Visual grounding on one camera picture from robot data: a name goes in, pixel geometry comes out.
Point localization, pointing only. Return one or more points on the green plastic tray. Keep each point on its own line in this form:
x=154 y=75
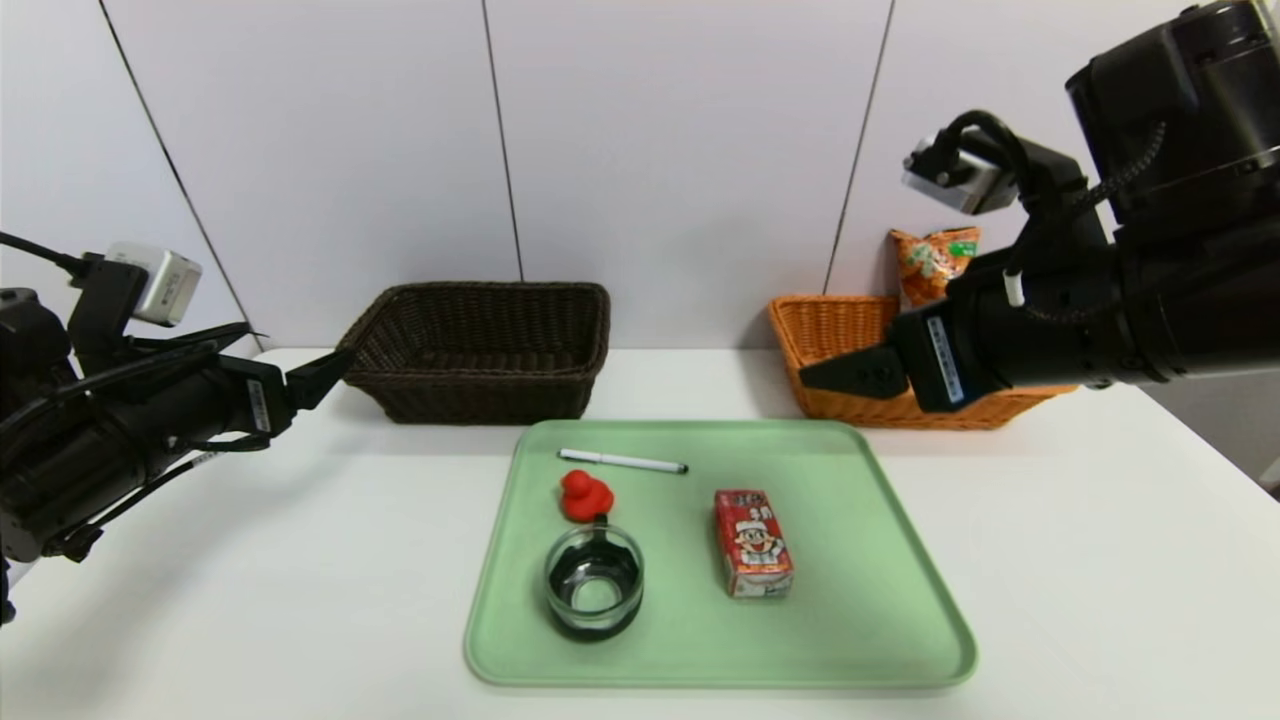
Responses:
x=700 y=640

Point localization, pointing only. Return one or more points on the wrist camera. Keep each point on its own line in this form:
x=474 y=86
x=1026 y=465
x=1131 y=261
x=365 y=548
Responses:
x=960 y=185
x=165 y=285

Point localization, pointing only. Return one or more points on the orange snack bag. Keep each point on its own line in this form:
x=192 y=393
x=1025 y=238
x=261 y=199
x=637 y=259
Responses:
x=930 y=262

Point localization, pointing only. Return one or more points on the red milk carton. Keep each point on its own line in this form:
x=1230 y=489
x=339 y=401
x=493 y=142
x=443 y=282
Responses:
x=755 y=545

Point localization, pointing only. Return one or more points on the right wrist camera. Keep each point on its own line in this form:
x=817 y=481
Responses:
x=960 y=185

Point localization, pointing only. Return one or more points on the red rubber duck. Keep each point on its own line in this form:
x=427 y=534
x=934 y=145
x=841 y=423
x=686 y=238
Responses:
x=586 y=500

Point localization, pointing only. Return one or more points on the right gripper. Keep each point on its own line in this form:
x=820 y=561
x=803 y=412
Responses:
x=938 y=361

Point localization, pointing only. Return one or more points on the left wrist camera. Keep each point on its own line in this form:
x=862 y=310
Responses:
x=165 y=285

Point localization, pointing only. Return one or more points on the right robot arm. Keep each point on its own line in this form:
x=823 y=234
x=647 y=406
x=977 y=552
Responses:
x=1190 y=250

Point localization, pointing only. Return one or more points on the white pen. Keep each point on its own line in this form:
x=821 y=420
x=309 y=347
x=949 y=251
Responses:
x=620 y=461

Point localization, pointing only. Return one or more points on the orange wicker basket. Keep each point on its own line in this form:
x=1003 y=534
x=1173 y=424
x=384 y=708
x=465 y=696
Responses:
x=830 y=330

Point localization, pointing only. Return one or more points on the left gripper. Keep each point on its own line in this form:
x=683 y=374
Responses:
x=262 y=402

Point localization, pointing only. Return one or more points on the dark brown wicker basket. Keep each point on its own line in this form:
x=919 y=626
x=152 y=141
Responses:
x=480 y=402

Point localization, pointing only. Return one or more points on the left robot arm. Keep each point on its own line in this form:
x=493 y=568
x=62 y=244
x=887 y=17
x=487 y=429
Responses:
x=80 y=460

